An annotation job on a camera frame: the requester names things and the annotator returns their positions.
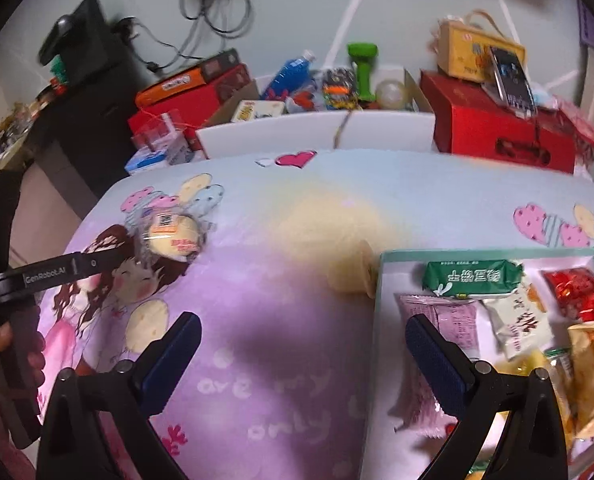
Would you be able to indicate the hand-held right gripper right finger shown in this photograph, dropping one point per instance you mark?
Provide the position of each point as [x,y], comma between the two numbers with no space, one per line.
[434,360]

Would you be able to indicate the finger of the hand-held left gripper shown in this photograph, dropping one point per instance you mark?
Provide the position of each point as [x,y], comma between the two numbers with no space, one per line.
[107,263]

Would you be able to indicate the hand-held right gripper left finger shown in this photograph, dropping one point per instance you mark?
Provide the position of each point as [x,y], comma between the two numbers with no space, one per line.
[174,355]

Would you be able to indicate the pink snack packet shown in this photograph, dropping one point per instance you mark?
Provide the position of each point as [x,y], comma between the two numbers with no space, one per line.
[452,320]

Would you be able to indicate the teal-edged white tray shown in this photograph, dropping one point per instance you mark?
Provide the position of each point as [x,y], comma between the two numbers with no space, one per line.
[389,360]

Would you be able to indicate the clear yellow bun packet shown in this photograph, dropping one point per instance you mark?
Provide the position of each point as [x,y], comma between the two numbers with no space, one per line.
[172,237]

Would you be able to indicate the yellow transparent snack packet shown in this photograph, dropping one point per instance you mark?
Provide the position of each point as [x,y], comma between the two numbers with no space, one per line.
[524,365]

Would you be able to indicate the white calligraphy snack packet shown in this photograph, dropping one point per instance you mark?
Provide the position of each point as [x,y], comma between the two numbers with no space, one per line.
[519,322]

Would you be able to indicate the red snack packet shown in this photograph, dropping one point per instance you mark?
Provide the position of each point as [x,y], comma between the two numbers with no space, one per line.
[577,292]

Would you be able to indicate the printed cartoon blanket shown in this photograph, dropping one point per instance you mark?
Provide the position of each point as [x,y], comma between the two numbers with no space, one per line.
[277,310]

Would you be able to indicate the blue white tissue box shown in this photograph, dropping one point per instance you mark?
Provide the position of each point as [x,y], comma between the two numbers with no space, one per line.
[159,157]

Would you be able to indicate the black cabinet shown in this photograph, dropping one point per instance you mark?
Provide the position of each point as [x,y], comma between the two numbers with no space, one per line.
[92,125]

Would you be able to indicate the clear plastic box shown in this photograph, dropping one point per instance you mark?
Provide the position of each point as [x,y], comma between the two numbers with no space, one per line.
[159,127]

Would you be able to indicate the red cardboard box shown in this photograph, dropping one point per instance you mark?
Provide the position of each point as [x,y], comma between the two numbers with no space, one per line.
[197,102]

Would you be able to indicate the orange flat box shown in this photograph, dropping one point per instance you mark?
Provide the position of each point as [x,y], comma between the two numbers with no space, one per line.
[187,80]

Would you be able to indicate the small yellow card box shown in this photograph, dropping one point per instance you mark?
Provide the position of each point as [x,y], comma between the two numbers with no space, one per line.
[257,111]

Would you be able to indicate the white cardboard box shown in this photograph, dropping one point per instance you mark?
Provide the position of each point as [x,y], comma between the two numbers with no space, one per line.
[277,132]

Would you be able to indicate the red gift box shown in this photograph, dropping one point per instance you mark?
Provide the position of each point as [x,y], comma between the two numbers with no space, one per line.
[477,120]

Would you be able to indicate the blue plastic bottle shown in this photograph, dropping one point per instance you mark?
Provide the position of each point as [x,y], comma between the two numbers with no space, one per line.
[289,75]

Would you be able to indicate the clear round jar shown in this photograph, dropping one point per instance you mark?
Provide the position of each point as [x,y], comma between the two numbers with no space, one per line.
[392,94]

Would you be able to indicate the red patterned box lid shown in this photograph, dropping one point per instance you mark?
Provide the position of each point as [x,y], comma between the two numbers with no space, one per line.
[587,130]

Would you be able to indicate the blue face mask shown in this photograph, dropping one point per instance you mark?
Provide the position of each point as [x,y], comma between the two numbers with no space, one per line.
[544,97]

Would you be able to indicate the colourful snack bag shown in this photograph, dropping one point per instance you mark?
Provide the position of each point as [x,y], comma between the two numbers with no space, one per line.
[339,89]

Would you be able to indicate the black smartphone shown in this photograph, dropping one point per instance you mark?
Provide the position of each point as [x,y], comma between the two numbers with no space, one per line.
[512,80]

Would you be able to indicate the green dumbbell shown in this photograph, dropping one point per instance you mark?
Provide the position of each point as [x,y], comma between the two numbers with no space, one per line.
[363,70]

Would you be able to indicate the wall power socket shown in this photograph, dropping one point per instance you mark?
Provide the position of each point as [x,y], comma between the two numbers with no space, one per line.
[127,26]

